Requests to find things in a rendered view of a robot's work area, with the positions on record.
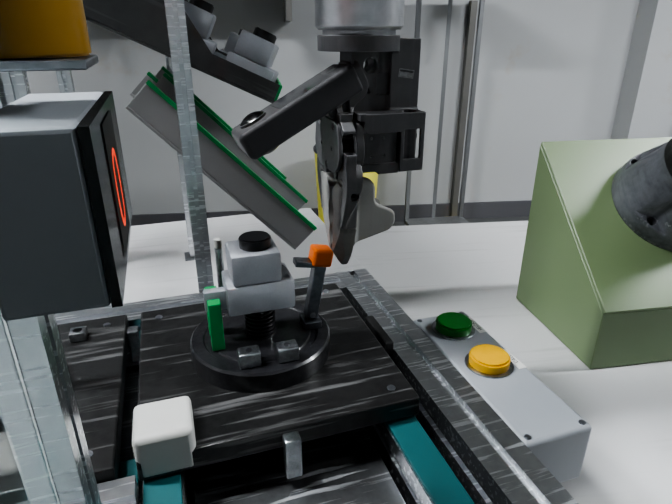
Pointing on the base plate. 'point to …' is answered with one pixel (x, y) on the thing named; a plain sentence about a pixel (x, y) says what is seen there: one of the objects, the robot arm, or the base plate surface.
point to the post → (54, 407)
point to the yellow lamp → (43, 29)
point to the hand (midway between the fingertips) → (336, 251)
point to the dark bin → (141, 29)
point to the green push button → (453, 324)
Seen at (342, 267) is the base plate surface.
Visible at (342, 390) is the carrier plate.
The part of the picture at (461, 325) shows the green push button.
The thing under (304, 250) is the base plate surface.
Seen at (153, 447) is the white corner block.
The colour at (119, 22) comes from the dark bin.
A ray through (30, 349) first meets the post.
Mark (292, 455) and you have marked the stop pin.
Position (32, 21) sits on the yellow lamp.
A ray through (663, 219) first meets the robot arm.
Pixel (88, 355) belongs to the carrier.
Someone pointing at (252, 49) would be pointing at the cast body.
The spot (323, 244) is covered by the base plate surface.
